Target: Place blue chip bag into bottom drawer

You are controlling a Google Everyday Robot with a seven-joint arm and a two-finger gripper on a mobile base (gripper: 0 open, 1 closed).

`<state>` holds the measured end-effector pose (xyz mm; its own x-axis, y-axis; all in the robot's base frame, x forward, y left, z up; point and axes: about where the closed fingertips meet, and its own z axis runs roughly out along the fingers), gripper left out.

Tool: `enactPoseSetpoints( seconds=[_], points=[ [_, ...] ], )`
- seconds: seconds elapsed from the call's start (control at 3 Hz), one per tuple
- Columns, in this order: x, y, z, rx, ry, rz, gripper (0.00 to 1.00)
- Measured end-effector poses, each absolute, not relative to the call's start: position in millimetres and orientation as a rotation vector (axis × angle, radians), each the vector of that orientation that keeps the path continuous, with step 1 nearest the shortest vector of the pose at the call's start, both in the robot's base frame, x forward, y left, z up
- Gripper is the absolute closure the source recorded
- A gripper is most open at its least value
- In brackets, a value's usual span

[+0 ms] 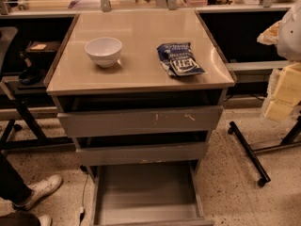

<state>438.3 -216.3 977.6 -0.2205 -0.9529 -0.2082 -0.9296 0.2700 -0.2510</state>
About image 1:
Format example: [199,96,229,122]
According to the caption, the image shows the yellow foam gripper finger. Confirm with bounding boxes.
[273,63,301,106]
[265,101,293,121]

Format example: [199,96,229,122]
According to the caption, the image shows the blue chip bag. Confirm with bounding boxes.
[157,42,205,77]

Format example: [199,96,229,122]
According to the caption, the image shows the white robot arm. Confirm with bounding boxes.
[257,0,301,121]

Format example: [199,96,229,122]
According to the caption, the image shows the grey middle drawer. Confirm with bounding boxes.
[76,142,209,166]

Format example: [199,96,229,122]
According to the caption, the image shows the grey drawer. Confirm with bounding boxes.
[90,162,214,226]
[58,105,223,137]
[76,142,209,166]

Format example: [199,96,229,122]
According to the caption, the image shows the grey drawer cabinet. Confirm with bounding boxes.
[43,8,238,226]

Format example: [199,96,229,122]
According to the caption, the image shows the grey bottom drawer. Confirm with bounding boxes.
[90,162,214,226]

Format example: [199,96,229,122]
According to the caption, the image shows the grey top drawer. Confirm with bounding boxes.
[58,105,223,137]

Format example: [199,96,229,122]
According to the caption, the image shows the black wheeled stand base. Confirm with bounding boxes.
[228,116,301,187]

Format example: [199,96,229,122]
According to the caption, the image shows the white ceramic bowl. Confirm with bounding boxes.
[85,37,122,68]

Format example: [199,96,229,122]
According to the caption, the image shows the black box on shelf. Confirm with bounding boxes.
[25,40,61,60]

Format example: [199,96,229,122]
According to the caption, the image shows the white shoe lower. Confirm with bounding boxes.
[38,215,52,226]

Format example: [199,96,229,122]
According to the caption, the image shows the white floor cable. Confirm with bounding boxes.
[78,172,90,226]

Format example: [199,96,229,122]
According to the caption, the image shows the black desk leg frame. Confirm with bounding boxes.
[0,78,74,151]

